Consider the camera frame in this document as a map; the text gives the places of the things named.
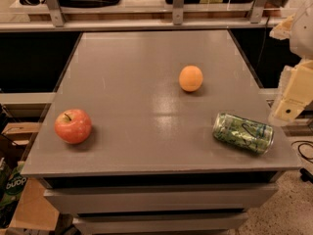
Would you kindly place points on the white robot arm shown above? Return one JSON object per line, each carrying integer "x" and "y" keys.
{"x": 301, "y": 40}

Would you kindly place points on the green soda can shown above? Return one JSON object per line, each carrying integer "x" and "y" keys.
{"x": 243, "y": 133}

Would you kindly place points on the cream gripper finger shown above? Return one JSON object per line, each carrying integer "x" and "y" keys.
{"x": 295, "y": 93}
{"x": 282, "y": 30}

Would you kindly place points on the metal shelf rail frame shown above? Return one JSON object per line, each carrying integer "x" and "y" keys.
{"x": 131, "y": 15}

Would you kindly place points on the red apple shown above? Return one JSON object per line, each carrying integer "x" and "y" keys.
{"x": 73, "y": 126}

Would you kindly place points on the brown cardboard box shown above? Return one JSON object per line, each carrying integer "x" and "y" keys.
{"x": 33, "y": 213}

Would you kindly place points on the grey drawer cabinet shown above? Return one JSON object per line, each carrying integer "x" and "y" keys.
{"x": 151, "y": 163}

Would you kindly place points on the green printed bag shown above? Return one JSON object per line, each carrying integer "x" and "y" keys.
{"x": 14, "y": 186}

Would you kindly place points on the orange fruit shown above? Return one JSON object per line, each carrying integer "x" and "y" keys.
{"x": 190, "y": 78}

